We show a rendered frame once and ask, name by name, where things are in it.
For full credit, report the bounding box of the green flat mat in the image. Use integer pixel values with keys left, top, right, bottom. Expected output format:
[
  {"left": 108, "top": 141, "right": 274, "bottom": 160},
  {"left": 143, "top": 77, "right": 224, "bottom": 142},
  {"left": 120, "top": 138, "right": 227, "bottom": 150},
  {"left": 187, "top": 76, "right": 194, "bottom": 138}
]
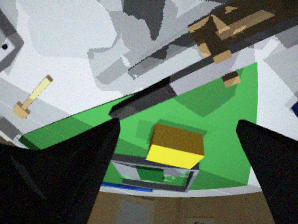
[{"left": 23, "top": 61, "right": 258, "bottom": 190}]

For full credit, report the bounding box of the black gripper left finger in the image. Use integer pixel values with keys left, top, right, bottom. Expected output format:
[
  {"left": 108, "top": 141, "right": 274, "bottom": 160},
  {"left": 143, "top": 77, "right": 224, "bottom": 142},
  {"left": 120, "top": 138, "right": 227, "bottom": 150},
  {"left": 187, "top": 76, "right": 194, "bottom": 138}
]
[{"left": 0, "top": 119, "right": 121, "bottom": 224}]

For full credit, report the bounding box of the red putter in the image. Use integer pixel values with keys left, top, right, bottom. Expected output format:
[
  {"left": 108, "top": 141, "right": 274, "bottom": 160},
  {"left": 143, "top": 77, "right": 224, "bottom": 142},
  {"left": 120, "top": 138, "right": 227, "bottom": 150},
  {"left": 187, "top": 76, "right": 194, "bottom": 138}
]
[{"left": 108, "top": 16, "right": 298, "bottom": 121}]

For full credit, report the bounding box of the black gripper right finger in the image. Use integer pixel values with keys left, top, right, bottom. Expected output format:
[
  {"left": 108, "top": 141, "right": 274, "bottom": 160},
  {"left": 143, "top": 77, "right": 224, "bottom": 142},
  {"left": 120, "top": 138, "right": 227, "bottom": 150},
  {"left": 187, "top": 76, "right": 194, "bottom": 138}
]
[{"left": 235, "top": 120, "right": 298, "bottom": 224}]

